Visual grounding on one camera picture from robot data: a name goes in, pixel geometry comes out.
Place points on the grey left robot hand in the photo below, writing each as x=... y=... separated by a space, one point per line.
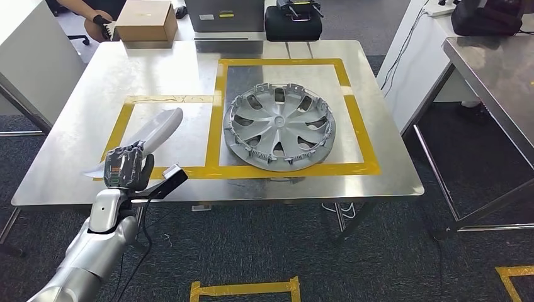
x=125 y=168

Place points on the white curved plastic part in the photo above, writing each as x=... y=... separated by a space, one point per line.
x=162 y=125

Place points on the stainless steel workbench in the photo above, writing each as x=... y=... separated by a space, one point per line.
x=167 y=71

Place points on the white zip tie scrap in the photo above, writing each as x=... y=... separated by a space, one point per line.
x=167 y=239

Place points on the floor socket plate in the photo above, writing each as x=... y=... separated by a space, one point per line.
x=201 y=207

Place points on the stainless steel table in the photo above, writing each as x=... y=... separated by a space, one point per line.
x=492 y=75
x=25 y=103

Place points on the black stool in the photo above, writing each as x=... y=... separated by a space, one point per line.
x=79 y=39

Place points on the person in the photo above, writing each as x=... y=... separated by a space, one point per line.
x=94 y=29
x=473 y=114

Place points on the white desk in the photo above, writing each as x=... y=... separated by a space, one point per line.
x=181 y=33
x=417 y=62

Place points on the brown cardboard box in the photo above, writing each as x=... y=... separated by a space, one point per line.
x=146 y=21

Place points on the silver wheel hubcap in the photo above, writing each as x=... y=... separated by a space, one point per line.
x=278 y=121

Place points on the black computer mouse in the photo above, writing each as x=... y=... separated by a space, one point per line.
x=181 y=11

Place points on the yellow floor tape square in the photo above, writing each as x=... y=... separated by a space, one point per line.
x=507 y=283
x=246 y=288

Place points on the grey laptop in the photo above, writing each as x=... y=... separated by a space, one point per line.
x=225 y=23

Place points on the black bag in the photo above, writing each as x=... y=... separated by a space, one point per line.
x=484 y=21
x=292 y=31

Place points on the black remote controller with antennas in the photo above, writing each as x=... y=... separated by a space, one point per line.
x=298 y=6

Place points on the white power strip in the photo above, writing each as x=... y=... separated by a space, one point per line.
x=438 y=9

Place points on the small yellow tape frame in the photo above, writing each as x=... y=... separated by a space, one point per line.
x=118 y=127

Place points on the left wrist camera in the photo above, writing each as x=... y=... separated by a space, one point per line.
x=175 y=175

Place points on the large yellow tape frame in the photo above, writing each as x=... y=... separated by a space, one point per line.
x=215 y=125

